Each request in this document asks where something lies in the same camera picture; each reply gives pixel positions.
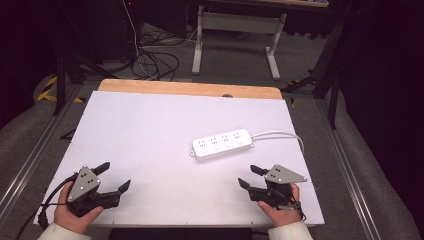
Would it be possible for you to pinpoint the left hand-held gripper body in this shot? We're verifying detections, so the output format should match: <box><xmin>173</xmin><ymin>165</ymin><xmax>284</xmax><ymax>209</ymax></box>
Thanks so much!
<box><xmin>66</xmin><ymin>164</ymin><xmax>121</xmax><ymax>218</ymax></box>

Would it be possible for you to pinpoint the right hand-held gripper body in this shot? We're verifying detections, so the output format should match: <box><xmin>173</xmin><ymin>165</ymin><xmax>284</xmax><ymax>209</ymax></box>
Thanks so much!
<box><xmin>247</xmin><ymin>163</ymin><xmax>309</xmax><ymax>208</ymax></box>

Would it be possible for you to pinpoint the white power strip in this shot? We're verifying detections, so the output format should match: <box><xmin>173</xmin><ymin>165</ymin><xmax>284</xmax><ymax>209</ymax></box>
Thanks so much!
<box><xmin>189</xmin><ymin>128</ymin><xmax>255</xmax><ymax>163</ymax></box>

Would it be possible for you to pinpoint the person's left hand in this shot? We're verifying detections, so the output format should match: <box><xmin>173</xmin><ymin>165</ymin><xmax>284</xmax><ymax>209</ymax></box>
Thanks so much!
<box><xmin>53</xmin><ymin>181</ymin><xmax>105</xmax><ymax>235</ymax></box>

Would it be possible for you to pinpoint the person's right hand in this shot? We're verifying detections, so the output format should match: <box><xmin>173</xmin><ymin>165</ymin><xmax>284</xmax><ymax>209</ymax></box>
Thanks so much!
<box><xmin>256</xmin><ymin>182</ymin><xmax>303</xmax><ymax>229</ymax></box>

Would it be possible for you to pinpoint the white board table cover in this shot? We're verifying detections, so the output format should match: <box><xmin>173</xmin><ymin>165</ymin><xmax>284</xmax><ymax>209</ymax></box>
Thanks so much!
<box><xmin>33</xmin><ymin>90</ymin><xmax>326</xmax><ymax>228</ymax></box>

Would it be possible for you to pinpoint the person's dark clothed body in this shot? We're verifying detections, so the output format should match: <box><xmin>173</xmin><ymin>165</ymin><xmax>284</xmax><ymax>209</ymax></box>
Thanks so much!
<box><xmin>108</xmin><ymin>227</ymin><xmax>254</xmax><ymax>240</ymax></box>

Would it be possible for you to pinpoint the black metal stand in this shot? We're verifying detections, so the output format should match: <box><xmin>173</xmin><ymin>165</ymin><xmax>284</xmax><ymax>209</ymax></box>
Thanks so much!
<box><xmin>52</xmin><ymin>49</ymin><xmax>118</xmax><ymax>117</ymax></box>
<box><xmin>280</xmin><ymin>19</ymin><xmax>345</xmax><ymax>130</ymax></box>

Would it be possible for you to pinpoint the yellow black floor tape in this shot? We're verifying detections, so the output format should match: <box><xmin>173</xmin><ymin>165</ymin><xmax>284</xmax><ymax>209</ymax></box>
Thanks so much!
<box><xmin>36</xmin><ymin>75</ymin><xmax>86</xmax><ymax>104</ymax></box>

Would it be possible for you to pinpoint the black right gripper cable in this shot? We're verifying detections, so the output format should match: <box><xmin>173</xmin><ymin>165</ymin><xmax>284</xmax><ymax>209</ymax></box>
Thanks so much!
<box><xmin>278</xmin><ymin>192</ymin><xmax>307</xmax><ymax>222</ymax></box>

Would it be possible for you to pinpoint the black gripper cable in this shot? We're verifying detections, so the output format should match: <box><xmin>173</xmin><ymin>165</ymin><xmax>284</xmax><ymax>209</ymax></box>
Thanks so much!
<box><xmin>278</xmin><ymin>192</ymin><xmax>307</xmax><ymax>222</ymax></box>
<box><xmin>14</xmin><ymin>172</ymin><xmax>80</xmax><ymax>240</ymax></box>

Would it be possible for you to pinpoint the white power strip cable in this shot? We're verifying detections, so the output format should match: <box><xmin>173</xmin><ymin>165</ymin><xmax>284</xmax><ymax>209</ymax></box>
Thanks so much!
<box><xmin>250</xmin><ymin>130</ymin><xmax>305</xmax><ymax>154</ymax></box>

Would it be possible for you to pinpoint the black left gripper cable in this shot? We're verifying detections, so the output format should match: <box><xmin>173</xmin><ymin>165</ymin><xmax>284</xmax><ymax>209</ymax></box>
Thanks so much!
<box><xmin>14</xmin><ymin>172</ymin><xmax>80</xmax><ymax>240</ymax></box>

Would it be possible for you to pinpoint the aluminium floor rail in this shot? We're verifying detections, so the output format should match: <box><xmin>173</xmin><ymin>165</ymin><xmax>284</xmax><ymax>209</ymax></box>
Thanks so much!
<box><xmin>314</xmin><ymin>97</ymin><xmax>383</xmax><ymax>240</ymax></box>
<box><xmin>0</xmin><ymin>83</ymin><xmax>83</xmax><ymax>214</ymax></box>

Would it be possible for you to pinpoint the black floor cable bundle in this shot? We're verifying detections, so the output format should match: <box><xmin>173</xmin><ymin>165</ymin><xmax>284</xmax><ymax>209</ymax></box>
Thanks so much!
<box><xmin>131</xmin><ymin>31</ymin><xmax>188</xmax><ymax>82</ymax></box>

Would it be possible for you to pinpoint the white floor cable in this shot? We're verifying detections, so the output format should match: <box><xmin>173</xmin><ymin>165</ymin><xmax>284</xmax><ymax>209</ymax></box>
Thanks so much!
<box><xmin>121</xmin><ymin>0</ymin><xmax>158</xmax><ymax>80</ymax></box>

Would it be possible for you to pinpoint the white table frame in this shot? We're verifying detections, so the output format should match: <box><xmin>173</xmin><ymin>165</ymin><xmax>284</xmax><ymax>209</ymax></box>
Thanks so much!
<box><xmin>191</xmin><ymin>0</ymin><xmax>330</xmax><ymax>81</ymax></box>

